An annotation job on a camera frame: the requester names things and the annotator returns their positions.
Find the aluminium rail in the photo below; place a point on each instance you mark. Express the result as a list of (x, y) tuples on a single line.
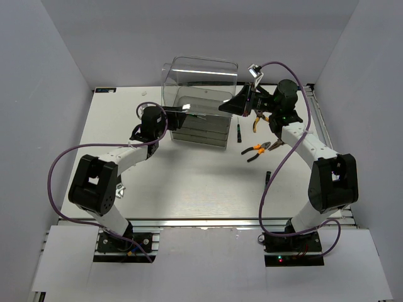
[(269, 222), (321, 126)]

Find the clear plastic drawer cabinet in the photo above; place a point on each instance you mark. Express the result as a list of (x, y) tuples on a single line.
[(212, 131)]

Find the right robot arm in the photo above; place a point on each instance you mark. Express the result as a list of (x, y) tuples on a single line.
[(286, 124)]

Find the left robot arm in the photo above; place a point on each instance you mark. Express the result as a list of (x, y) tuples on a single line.
[(98, 180)]

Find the green black screwdriver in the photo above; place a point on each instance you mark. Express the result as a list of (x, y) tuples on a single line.
[(267, 179), (239, 135), (197, 116)]

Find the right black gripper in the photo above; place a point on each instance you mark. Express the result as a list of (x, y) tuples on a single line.
[(237, 104)]

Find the clear hinged cabinet lid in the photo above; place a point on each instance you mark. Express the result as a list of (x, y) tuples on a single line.
[(198, 85)]

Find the silver adjustable wrench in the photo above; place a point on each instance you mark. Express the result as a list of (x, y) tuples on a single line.
[(120, 189)]

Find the yellow handled small pliers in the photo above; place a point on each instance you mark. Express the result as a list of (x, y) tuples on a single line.
[(277, 144)]

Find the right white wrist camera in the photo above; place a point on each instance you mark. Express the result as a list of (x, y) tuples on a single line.
[(255, 71)]

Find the right aluminium rail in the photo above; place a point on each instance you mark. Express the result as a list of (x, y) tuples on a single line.
[(321, 126)]

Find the front aluminium rail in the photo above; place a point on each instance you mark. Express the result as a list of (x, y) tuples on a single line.
[(269, 222)]

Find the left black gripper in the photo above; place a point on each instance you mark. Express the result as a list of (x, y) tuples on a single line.
[(175, 116)]

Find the orange handled pliers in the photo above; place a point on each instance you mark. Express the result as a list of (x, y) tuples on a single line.
[(259, 149)]

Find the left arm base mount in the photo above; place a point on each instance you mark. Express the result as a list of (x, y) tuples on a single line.
[(113, 250)]

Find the yellow handled needle-nose pliers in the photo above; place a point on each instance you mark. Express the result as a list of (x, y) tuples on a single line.
[(259, 116)]

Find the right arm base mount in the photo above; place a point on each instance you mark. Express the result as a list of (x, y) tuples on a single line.
[(297, 251)]

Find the left blue label sticker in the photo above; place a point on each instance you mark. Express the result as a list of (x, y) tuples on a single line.
[(105, 90)]

